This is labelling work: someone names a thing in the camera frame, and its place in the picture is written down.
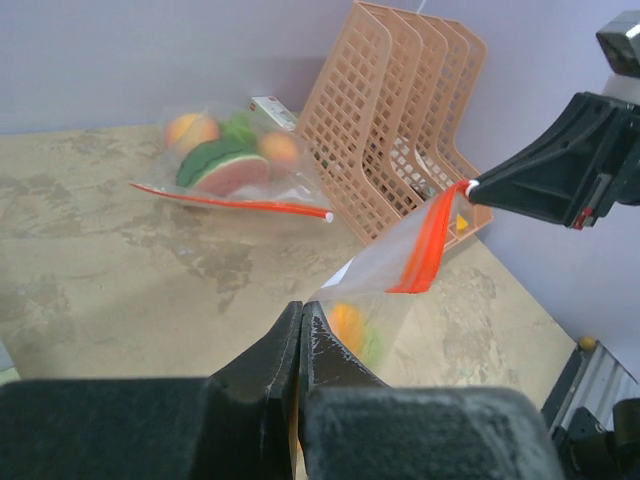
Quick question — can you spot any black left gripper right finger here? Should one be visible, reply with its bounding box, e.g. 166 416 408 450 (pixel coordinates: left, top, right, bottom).
299 302 564 479

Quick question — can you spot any fake peach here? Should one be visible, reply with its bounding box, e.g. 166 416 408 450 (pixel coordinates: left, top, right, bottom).
164 113 221 155
258 131 300 170

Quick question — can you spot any green fake leafy vegetable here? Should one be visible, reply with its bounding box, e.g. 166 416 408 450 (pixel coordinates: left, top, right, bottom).
219 112 258 148

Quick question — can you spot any green fake custard apple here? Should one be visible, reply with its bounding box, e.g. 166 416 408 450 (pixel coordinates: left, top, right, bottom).
361 323 387 371

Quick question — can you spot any fake watermelon slice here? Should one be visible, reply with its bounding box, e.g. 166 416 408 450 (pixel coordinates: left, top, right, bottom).
176 139 270 197

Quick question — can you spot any fake peach right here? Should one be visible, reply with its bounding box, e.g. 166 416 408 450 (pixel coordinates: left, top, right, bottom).
258 131 300 170

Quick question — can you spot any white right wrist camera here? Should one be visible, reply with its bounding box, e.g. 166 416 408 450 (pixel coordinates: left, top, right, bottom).
596 10 639 104

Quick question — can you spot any clear zip bag orange seal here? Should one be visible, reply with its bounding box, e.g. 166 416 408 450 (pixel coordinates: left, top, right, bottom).
311 180 475 357

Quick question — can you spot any orange plastic file organizer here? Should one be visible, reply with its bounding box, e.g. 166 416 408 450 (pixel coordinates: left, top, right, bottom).
296 2 487 243

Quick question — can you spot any small yellow ball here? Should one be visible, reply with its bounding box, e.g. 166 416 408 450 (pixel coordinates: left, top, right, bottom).
578 336 598 352

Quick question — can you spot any aluminium frame rail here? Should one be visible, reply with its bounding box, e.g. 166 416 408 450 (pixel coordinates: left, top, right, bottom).
541 342 639 433

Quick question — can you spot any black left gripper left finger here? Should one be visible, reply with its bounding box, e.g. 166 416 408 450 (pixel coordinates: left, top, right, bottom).
1 302 303 479

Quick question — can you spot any yellow block in organizer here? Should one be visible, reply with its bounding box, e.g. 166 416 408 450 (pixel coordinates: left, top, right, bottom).
455 215 469 233

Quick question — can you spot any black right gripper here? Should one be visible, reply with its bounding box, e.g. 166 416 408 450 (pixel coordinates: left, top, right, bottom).
468 92 639 228

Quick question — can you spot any small white box behind organizer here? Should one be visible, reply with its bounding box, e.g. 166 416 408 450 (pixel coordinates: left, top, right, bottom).
249 96 297 132

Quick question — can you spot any fake peach left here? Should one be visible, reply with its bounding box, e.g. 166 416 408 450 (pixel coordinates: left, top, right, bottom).
164 113 221 155

